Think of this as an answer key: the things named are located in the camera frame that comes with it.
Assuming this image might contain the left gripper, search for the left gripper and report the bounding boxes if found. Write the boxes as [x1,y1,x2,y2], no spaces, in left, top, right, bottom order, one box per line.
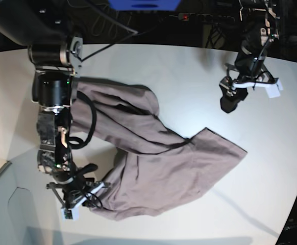
[219,63,279,113]

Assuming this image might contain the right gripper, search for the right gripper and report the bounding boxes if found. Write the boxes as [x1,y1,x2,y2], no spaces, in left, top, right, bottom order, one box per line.
[46,164,109,207]

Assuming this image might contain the mauve t-shirt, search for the mauve t-shirt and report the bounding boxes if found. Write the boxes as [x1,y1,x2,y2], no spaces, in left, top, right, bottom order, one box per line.
[78,78,247,221]

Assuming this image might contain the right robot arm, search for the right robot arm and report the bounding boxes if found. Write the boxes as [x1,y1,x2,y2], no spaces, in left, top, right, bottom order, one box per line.
[0,1,101,210]

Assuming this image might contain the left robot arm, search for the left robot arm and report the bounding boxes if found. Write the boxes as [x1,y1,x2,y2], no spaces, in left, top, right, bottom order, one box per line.
[219,1,282,113]

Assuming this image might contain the black power strip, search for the black power strip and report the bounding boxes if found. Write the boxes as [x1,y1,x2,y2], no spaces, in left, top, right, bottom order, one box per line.
[177,12,235,24]

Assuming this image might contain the blue bin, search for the blue bin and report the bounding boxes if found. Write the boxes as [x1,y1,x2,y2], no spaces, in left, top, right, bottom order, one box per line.
[108,0,181,11]

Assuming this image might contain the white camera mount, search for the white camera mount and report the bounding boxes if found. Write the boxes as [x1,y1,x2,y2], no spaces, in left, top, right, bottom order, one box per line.
[231,78,283,99]
[61,181,107,221]

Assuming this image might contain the grey cable loops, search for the grey cable loops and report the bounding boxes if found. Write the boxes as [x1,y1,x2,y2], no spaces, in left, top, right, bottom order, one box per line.
[91,10,164,39]

